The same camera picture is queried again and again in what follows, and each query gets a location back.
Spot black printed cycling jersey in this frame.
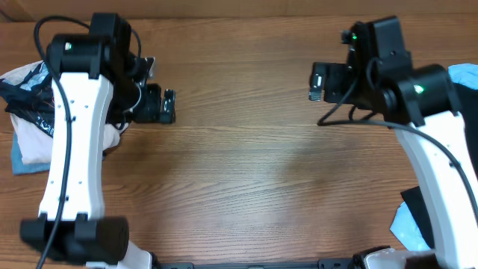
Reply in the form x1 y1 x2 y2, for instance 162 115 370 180
1 61 55 137

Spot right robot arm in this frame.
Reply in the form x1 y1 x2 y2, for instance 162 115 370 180
309 16 477 268

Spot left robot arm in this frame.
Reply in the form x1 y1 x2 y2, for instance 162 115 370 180
20 13 176 269

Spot folded beige trousers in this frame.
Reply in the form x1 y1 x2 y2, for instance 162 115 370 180
0 61 130 166

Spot light blue garment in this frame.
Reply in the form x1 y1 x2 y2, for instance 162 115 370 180
448 64 478 90

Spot folded blue denim garment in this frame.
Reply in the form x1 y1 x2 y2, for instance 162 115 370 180
10 133 50 176

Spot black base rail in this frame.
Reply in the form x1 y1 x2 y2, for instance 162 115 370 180
152 258 356 269

